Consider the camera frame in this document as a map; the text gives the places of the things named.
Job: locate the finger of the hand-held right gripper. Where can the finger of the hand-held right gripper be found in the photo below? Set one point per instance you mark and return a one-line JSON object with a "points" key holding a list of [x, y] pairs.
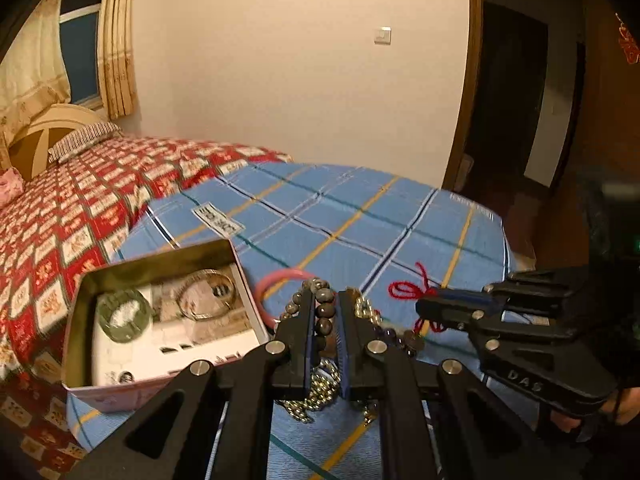
{"points": [[460, 310], [535, 290]]}

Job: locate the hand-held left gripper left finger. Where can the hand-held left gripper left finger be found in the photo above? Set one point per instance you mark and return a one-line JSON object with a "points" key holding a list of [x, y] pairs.
{"points": [[311, 320]]}

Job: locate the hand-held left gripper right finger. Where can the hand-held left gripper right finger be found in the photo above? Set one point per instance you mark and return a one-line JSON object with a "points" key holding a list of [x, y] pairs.
{"points": [[341, 330]]}

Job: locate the pink bangle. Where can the pink bangle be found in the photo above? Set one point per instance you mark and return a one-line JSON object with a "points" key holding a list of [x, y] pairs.
{"points": [[280, 275]]}

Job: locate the gold tin box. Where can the gold tin box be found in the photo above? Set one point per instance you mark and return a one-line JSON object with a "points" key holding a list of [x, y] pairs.
{"points": [[150, 265]]}

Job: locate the person's right hand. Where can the person's right hand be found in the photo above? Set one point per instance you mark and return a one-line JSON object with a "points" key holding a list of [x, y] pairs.
{"points": [[627, 405]]}

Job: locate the silver bangle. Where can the silver bangle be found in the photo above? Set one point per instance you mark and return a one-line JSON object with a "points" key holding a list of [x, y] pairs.
{"points": [[220, 287]]}

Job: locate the blue plaid cloth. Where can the blue plaid cloth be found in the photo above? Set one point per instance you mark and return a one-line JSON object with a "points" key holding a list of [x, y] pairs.
{"points": [[350, 210]]}

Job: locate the white cloth label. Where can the white cloth label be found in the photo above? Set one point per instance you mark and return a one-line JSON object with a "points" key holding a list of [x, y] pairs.
{"points": [[217, 219]]}

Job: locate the white paper card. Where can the white paper card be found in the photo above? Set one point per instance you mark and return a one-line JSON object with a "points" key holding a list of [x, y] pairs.
{"points": [[175, 345]]}

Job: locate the brown wooden door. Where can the brown wooden door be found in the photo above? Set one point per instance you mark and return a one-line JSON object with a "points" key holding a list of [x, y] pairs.
{"points": [[600, 120]]}

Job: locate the green jade bangle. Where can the green jade bangle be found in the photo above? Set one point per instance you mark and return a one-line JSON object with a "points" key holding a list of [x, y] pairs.
{"points": [[107, 320]]}

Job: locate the red bear print bedspread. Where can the red bear print bedspread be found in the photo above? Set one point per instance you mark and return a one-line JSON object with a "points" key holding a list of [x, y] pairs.
{"points": [[75, 200]]}

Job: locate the striped pillow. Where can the striped pillow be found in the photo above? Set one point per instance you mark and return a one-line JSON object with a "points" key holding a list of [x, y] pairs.
{"points": [[85, 140]]}

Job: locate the cream wooden headboard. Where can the cream wooden headboard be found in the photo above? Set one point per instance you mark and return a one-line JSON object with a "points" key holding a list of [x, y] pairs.
{"points": [[55, 115]]}

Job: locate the pink pillow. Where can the pink pillow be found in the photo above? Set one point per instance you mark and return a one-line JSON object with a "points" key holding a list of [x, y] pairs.
{"points": [[10, 185]]}

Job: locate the beige patterned curtain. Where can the beige patterned curtain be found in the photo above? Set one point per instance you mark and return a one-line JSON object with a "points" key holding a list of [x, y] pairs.
{"points": [[117, 35], [35, 60]]}

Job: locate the window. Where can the window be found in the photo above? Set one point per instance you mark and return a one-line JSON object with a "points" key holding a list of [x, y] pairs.
{"points": [[82, 60]]}

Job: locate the wooden door frame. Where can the wooden door frame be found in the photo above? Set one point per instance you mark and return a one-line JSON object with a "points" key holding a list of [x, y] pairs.
{"points": [[472, 60]]}

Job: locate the red wall ornament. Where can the red wall ornament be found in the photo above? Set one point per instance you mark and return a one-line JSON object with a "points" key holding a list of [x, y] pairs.
{"points": [[629, 40]]}

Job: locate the white light switch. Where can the white light switch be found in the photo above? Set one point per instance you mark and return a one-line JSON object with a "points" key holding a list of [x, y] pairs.
{"points": [[382, 35]]}

